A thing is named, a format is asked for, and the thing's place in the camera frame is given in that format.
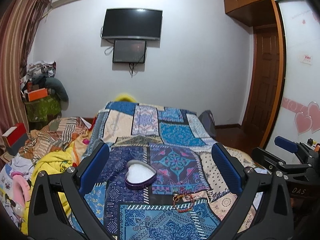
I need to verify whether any purple heart jewelry box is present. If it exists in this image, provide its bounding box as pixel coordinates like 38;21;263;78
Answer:
125;160;157;190

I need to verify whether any white sliding wardrobe door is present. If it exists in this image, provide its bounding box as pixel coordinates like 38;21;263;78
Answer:
266;0;319;164

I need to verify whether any pink plush slipper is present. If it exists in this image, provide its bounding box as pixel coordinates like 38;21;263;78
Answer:
12;174;31;207

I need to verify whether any yellow cartoon blanket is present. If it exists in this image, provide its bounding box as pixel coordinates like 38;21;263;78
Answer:
21;129;96;235

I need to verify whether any brown wooden door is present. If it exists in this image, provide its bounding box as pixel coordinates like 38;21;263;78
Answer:
242;24;279;147

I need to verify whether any striped beige quilt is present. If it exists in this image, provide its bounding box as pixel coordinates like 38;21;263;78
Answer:
18;116;92;164

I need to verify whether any red and white box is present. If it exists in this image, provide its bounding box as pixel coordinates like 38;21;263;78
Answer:
2;123;28;156

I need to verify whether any dark grey bag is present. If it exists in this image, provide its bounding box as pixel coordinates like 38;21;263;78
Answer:
199;110;216;139

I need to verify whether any green patterned box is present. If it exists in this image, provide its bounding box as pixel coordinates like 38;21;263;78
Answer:
24;95;61;122

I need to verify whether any blue patchwork bedspread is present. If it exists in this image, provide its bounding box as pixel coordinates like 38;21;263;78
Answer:
72;101;263;240

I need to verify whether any orange shoe box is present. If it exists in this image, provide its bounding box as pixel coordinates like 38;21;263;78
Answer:
25;88;48;102

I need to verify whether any yellow pillow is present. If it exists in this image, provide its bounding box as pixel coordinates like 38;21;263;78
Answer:
114;93;137;103

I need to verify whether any pile of clothes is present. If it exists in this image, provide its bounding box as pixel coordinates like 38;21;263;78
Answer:
20;61;69;102

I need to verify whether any wooden overhead cabinet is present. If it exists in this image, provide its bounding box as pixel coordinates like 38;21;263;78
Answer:
224;0;276;27

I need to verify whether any striped red curtain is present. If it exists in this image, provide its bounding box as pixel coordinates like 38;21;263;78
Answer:
1;0;50;134

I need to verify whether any small black wall monitor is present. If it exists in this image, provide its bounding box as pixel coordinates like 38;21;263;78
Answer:
112;40;146;63

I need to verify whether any large black wall television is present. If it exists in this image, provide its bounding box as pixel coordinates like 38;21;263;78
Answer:
102;8;163;40

